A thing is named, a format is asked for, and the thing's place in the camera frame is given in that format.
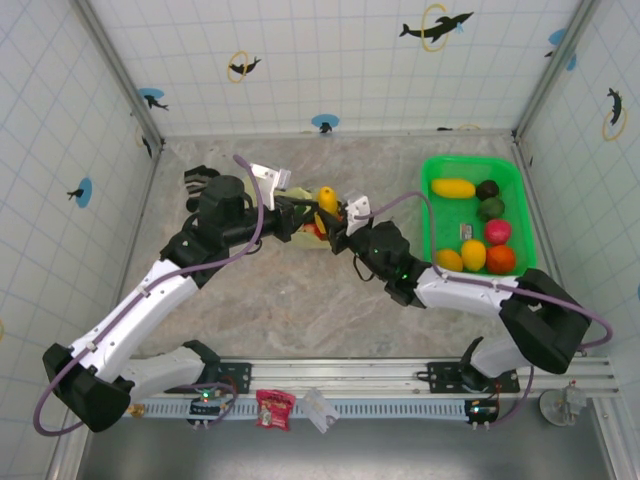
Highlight clear plastic disc fixture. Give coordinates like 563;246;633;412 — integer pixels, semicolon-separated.
538;382;587;427

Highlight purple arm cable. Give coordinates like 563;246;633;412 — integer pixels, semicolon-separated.
369;192;615;431
32;153;266;434

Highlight aluminium frame bar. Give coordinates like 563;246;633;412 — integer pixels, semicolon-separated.
512;134;565;281
160;127;517;140
99;142;166;357

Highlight red snack packet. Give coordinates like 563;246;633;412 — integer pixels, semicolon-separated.
254;388;293;431

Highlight green plastic basket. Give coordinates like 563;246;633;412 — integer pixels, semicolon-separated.
420;155;539;277

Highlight white plastic card packet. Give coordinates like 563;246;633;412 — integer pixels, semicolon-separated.
302;387;341;435

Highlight yellow fake banana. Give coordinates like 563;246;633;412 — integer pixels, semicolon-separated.
430;178;477;199

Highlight thin black wire loop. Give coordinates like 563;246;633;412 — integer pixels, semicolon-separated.
351;252;382;282

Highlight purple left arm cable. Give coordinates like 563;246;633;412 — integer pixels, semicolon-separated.
32;153;266;434

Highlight orange-yellow fake mango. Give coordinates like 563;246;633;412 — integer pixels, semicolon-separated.
435;248;465;273

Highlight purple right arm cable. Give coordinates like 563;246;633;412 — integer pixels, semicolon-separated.
369;192;615;431

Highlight grey slotted cable duct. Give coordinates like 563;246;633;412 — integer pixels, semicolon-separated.
92;399;476;420

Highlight small circuit board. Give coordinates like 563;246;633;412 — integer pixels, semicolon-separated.
187;384;225;430
464;397;500;431

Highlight aluminium frame post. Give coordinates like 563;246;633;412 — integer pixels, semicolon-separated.
74;0;165;151
512;0;602;144

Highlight yellow fake lemon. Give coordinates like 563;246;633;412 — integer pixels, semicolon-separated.
460;238;488;273

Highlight black and grey striped sock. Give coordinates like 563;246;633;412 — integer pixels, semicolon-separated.
182;164;221;214

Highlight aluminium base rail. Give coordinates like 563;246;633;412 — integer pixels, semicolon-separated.
79;357;620;401

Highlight red-orange fake orange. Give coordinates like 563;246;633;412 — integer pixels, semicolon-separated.
485;244;517;275

